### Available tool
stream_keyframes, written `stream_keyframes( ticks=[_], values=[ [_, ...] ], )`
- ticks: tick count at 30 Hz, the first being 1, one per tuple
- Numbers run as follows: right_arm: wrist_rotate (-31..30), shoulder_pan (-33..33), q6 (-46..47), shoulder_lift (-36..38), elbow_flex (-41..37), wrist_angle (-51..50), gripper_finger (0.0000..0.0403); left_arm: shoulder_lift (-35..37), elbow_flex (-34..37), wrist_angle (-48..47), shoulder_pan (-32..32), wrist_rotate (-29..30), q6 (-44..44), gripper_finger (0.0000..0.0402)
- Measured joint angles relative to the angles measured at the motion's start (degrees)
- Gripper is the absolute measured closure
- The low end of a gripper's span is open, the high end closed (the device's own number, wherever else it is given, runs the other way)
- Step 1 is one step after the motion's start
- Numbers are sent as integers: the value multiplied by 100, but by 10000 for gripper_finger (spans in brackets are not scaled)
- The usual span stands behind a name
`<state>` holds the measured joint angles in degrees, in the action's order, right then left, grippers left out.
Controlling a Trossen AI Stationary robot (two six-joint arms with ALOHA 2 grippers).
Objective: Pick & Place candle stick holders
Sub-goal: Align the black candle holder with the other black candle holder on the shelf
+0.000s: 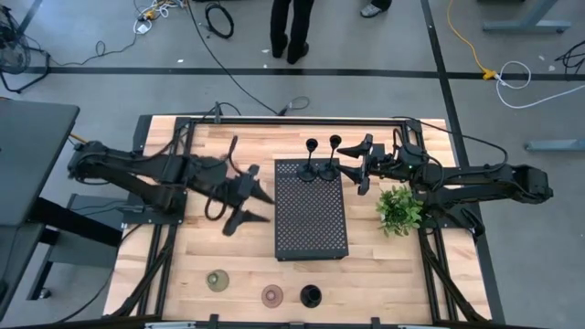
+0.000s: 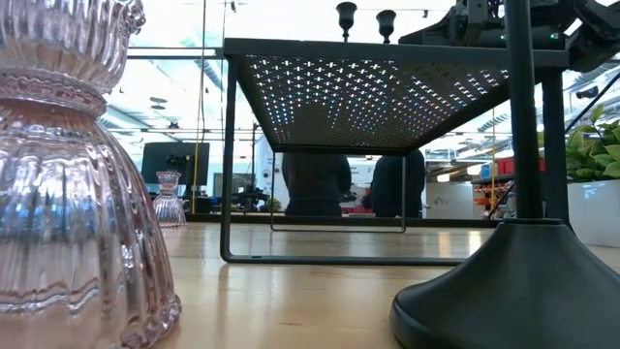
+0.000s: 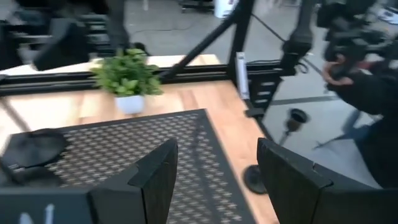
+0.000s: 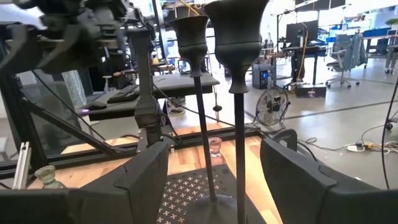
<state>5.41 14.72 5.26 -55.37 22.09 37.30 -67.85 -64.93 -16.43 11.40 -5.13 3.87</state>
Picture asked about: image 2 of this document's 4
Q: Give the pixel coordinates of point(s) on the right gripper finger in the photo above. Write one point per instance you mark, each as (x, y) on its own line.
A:
(436, 39)

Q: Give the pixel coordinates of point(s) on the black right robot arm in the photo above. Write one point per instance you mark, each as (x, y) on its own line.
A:
(596, 29)

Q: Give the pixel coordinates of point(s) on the yellow vertical pole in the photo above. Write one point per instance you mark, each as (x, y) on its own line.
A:
(195, 169)

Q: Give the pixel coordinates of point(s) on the pink ribbed glass candle holder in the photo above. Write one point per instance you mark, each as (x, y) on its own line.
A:
(168, 203)
(72, 218)

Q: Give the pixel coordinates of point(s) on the black perforated metal shelf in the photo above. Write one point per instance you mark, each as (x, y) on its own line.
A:
(387, 48)

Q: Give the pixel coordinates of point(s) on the tall black candlestick holder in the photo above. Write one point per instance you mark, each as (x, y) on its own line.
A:
(523, 291)
(346, 12)
(386, 19)

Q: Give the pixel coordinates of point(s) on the black computer monitor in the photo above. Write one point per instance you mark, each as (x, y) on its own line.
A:
(155, 155)

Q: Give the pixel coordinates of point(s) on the black security camera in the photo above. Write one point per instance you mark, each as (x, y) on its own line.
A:
(587, 92)

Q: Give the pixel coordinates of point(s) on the green plant in white pot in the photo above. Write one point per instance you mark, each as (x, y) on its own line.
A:
(596, 213)

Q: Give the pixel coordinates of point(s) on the black aluminium table frame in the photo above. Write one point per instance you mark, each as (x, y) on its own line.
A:
(242, 219)

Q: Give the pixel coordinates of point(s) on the storage rack with red bins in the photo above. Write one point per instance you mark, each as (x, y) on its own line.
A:
(506, 167)

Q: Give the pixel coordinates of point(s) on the person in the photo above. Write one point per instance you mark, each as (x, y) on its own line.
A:
(387, 186)
(315, 184)

